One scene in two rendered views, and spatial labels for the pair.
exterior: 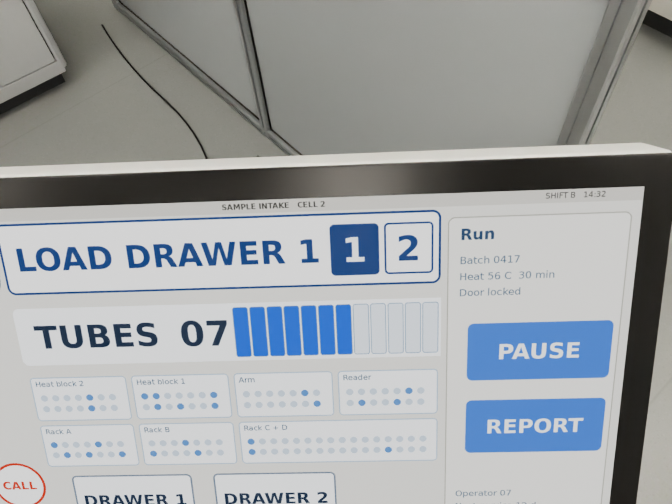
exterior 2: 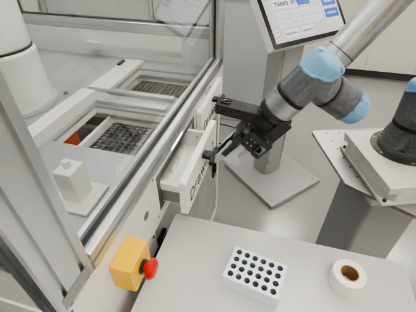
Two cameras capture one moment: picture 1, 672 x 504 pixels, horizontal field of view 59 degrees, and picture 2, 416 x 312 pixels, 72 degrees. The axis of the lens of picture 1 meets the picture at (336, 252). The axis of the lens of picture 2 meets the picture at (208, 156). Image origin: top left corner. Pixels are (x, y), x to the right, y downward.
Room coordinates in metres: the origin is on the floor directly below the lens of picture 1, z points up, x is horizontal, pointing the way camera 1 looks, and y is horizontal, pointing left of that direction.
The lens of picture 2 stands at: (-0.76, 1.32, 1.39)
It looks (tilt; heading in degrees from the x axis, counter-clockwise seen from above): 39 degrees down; 323
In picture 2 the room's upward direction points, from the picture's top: straight up
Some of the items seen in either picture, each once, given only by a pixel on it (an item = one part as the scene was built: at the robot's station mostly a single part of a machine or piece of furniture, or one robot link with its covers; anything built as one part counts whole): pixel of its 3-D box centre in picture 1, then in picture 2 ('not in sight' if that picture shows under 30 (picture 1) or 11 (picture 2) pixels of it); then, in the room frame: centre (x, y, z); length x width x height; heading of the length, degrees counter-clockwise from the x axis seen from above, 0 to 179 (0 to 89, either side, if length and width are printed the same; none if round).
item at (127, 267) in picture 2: not in sight; (133, 264); (-0.43, 1.25, 0.88); 0.07 x 0.05 x 0.07; 127
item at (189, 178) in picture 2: not in sight; (200, 162); (-0.26, 0.97, 0.87); 0.29 x 0.02 x 0.11; 127
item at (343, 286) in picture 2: not in sight; (346, 277); (-0.69, 0.88, 0.78); 0.07 x 0.07 x 0.04
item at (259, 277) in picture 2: not in sight; (254, 275); (-0.56, 1.04, 0.78); 0.12 x 0.08 x 0.04; 28
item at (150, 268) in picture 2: not in sight; (148, 268); (-0.46, 1.23, 0.88); 0.04 x 0.03 x 0.04; 127
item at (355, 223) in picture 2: not in sight; (356, 233); (-0.55, 0.38, 0.38); 0.30 x 0.30 x 0.76; 57
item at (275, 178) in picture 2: not in sight; (281, 112); (0.18, 0.04, 0.51); 0.50 x 0.45 x 1.02; 175
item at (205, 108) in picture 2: not in sight; (210, 106); (-0.03, 0.75, 0.87); 0.29 x 0.02 x 0.11; 127
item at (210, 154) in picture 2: not in sight; (209, 155); (-0.28, 0.95, 0.91); 0.07 x 0.04 x 0.01; 127
